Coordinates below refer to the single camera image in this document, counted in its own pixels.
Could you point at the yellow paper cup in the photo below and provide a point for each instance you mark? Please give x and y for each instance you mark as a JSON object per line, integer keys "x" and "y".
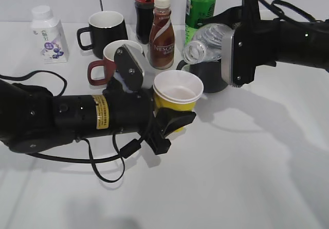
{"x": 177, "y": 90}

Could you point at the cola bottle red label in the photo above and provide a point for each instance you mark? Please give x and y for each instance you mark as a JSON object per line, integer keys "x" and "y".
{"x": 144, "y": 19}

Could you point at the white yogurt drink bottle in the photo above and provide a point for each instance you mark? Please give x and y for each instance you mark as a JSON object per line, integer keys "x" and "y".
{"x": 49, "y": 35}

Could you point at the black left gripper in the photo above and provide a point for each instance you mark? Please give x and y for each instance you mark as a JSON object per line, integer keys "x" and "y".
{"x": 134, "y": 112}

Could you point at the Nescafe coffee bottle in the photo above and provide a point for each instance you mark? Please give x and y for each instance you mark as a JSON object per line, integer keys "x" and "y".
{"x": 162, "y": 38}

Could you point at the green soda bottle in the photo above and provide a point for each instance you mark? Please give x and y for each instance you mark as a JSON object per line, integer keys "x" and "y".
{"x": 196, "y": 12}

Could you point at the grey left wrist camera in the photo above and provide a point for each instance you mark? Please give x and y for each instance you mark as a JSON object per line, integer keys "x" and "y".
{"x": 134, "y": 68}

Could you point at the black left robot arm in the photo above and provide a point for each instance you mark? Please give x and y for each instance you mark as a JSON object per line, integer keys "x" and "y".
{"x": 33, "y": 120}

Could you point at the dark grey ceramic mug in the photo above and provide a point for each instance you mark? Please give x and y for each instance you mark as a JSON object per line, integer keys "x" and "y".
{"x": 208, "y": 72}

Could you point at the black ceramic mug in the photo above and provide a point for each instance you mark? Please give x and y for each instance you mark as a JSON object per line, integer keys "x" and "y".
{"x": 104, "y": 27}

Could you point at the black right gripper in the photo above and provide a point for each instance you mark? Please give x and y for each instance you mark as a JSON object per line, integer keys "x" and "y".
{"x": 252, "y": 46}

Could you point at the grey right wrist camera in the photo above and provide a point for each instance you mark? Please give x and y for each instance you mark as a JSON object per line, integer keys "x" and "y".
{"x": 234, "y": 74}

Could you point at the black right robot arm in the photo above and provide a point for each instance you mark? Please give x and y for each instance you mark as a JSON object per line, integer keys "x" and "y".
{"x": 306, "y": 45}

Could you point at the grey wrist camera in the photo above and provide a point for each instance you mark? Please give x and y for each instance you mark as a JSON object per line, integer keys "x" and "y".
{"x": 134, "y": 68}
{"x": 234, "y": 74}

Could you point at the clear water bottle green label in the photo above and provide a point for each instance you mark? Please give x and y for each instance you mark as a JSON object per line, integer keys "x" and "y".
{"x": 206, "y": 44}

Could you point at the red ceramic mug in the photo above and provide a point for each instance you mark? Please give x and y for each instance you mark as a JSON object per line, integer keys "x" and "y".
{"x": 108, "y": 62}

